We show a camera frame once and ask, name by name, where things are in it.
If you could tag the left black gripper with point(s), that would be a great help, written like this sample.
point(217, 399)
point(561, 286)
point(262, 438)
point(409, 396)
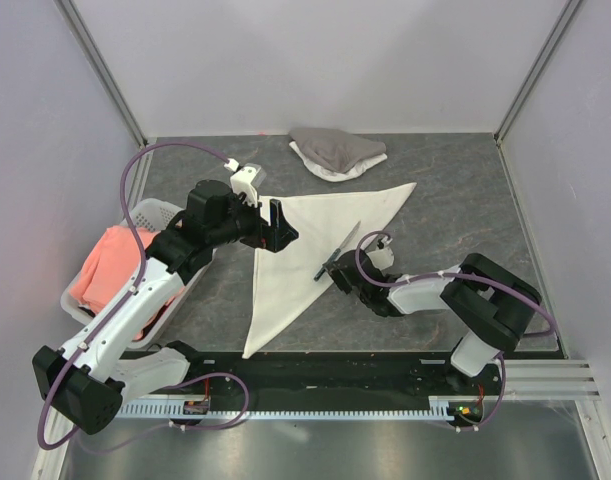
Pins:
point(276, 236)

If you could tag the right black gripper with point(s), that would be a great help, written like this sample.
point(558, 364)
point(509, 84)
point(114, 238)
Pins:
point(337, 277)

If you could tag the green handled knife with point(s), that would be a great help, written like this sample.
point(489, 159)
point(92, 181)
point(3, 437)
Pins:
point(336, 253)

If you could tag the white cloth napkin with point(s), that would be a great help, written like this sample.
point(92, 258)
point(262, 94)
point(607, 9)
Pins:
point(283, 283)

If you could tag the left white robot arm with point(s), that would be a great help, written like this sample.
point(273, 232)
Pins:
point(86, 379)

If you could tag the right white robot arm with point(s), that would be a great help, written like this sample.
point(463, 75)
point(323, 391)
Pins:
point(495, 305)

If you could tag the grey folded cloth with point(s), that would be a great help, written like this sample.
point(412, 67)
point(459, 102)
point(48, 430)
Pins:
point(334, 149)

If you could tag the pink cloth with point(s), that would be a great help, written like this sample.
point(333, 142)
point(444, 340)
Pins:
point(111, 263)

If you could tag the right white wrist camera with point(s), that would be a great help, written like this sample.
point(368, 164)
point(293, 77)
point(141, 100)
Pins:
point(382, 256)

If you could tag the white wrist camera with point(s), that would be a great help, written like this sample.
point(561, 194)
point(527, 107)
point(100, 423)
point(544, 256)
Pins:
point(382, 256)
point(245, 180)

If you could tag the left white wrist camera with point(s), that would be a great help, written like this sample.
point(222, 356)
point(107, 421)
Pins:
point(245, 180)

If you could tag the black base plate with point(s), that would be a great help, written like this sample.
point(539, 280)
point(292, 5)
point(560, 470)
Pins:
point(346, 381)

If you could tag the white cable duct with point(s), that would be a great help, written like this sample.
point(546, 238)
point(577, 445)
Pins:
point(184, 407)

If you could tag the left aluminium frame post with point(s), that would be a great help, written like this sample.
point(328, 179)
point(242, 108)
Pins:
point(91, 51)

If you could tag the aluminium frame post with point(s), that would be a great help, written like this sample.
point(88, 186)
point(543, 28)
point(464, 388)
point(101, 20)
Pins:
point(544, 56)
point(91, 51)

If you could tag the right aluminium frame post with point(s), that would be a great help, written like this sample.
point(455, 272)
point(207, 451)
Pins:
point(544, 56)

